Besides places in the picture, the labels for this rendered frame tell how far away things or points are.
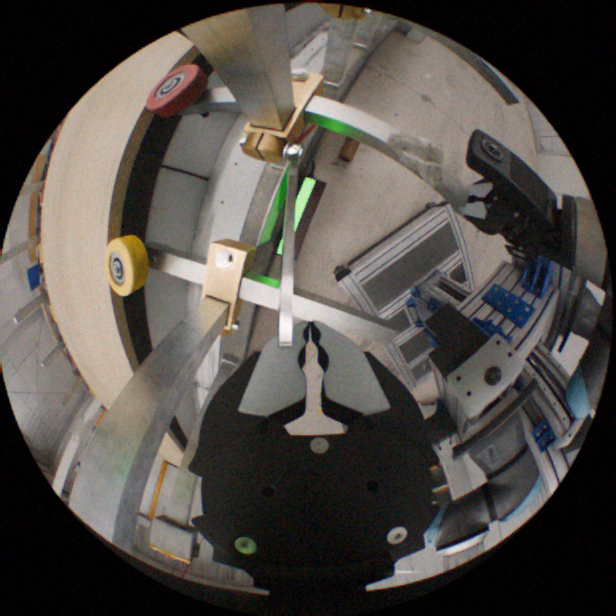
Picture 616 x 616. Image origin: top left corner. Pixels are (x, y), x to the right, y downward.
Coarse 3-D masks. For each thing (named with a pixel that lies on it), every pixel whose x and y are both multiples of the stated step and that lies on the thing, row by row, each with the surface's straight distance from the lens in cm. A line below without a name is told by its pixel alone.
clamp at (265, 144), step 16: (320, 80) 27; (304, 96) 24; (320, 96) 30; (304, 112) 24; (256, 128) 22; (288, 128) 21; (240, 144) 24; (256, 144) 21; (272, 144) 21; (272, 160) 23
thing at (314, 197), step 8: (320, 184) 36; (312, 192) 36; (320, 192) 36; (312, 200) 35; (312, 208) 35; (304, 216) 35; (304, 224) 35; (296, 232) 35; (304, 232) 35; (296, 240) 35; (296, 248) 35
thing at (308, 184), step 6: (306, 180) 36; (312, 180) 36; (306, 186) 36; (312, 186) 36; (300, 192) 36; (306, 192) 36; (300, 198) 35; (306, 198) 35; (300, 204) 35; (300, 210) 35; (300, 216) 35
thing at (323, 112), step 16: (208, 96) 30; (224, 96) 29; (192, 112) 33; (320, 112) 24; (336, 112) 24; (352, 112) 25; (336, 128) 25; (352, 128) 24; (368, 128) 24; (384, 128) 25; (368, 144) 26; (384, 144) 24; (448, 176) 28; (448, 192) 28; (464, 192) 30
